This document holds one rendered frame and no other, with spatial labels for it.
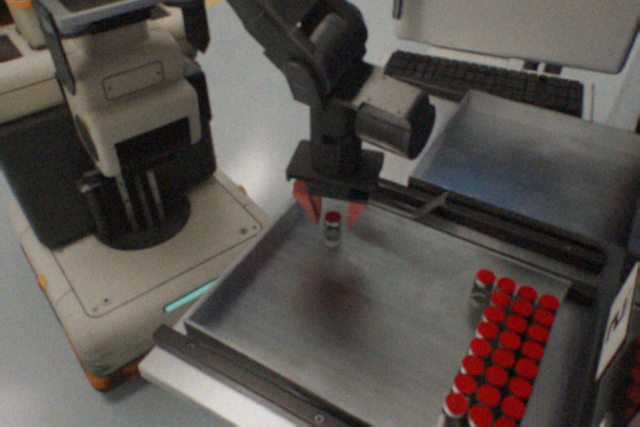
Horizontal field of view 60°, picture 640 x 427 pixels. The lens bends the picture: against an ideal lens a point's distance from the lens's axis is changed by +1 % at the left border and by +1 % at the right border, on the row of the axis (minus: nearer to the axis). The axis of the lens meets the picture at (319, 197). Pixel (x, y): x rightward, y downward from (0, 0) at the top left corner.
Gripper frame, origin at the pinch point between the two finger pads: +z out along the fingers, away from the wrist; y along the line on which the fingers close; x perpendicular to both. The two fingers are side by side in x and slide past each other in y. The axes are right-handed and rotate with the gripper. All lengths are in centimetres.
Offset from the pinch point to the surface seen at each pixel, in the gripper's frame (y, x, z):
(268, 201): -47, 94, 93
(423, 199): 10.2, 9.1, 2.4
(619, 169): 37.2, 25.0, 4.3
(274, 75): -74, 184, 93
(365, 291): 5.5, -6.8, 4.0
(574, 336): 28.7, -6.8, 4.3
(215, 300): -10.5, -13.6, 2.3
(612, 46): 42, 69, 6
